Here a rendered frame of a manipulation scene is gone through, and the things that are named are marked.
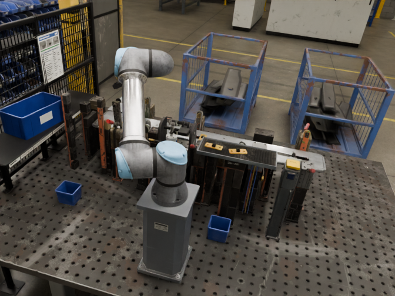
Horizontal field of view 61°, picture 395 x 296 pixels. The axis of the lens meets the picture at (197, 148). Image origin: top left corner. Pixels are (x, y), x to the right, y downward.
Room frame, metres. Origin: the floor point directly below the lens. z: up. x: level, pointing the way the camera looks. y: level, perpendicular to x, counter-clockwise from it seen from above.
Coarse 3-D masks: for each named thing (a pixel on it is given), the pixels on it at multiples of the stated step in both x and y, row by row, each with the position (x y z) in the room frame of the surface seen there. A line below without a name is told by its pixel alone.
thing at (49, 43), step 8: (48, 32) 1.99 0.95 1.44; (56, 32) 2.08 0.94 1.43; (40, 40) 1.91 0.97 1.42; (48, 40) 1.99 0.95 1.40; (56, 40) 2.07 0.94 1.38; (40, 48) 1.90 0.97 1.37; (48, 48) 1.97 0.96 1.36; (56, 48) 2.05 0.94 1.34; (40, 56) 1.89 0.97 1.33; (48, 56) 1.96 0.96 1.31; (56, 56) 2.04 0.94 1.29; (48, 64) 1.95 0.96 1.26; (56, 64) 2.03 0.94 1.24; (48, 72) 1.94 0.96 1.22; (56, 72) 2.02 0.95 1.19; (64, 72) 2.10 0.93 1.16; (48, 80) 1.93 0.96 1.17
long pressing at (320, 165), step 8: (112, 112) 1.92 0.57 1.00; (96, 120) 1.79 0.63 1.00; (152, 120) 1.87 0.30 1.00; (184, 136) 1.70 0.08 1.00; (208, 136) 1.74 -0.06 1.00; (216, 136) 1.75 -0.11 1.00; (224, 136) 1.76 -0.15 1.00; (248, 144) 1.69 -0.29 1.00; (272, 144) 1.73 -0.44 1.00; (280, 152) 1.65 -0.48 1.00; (288, 152) 1.65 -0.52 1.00; (296, 152) 1.66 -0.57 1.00; (304, 152) 1.67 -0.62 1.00; (280, 160) 1.55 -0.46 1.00; (304, 160) 1.58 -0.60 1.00; (312, 160) 1.59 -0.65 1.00; (320, 160) 1.60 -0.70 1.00; (320, 168) 1.52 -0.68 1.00
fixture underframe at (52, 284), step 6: (54, 282) 0.95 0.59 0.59; (54, 288) 0.95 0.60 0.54; (60, 288) 0.95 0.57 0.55; (66, 288) 0.96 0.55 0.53; (72, 288) 1.00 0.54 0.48; (0, 294) 1.09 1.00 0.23; (6, 294) 1.09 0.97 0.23; (54, 294) 0.95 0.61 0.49; (60, 294) 0.95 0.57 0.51; (66, 294) 0.96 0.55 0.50; (72, 294) 1.00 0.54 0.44; (84, 294) 1.14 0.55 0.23; (90, 294) 1.15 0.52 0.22
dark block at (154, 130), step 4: (152, 128) 1.56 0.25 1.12; (156, 128) 1.56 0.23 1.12; (148, 132) 1.51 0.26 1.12; (152, 132) 1.51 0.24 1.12; (156, 132) 1.52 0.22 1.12; (148, 136) 1.51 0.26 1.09; (152, 136) 1.51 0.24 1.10; (156, 136) 1.50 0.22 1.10; (148, 140) 1.51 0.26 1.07; (152, 144) 1.51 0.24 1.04; (156, 144) 1.52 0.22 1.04; (148, 180) 1.52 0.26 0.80; (148, 184) 1.52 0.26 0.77
